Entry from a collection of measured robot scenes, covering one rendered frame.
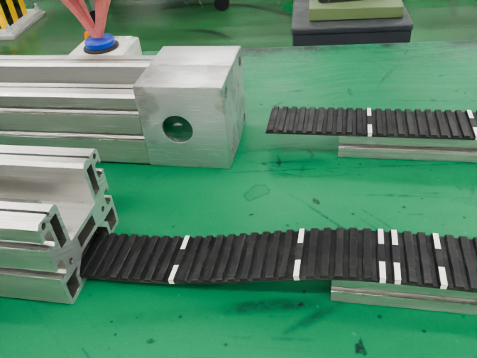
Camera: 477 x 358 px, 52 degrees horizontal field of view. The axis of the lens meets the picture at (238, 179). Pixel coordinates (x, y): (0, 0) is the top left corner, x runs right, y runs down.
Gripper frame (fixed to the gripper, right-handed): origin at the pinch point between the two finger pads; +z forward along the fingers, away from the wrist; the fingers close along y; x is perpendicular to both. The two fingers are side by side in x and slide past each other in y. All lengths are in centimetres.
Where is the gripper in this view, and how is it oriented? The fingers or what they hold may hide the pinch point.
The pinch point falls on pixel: (96, 31)
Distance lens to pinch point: 70.0
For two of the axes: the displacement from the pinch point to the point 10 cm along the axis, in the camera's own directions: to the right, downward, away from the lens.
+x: 9.8, 0.5, -1.9
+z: 0.7, 8.0, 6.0
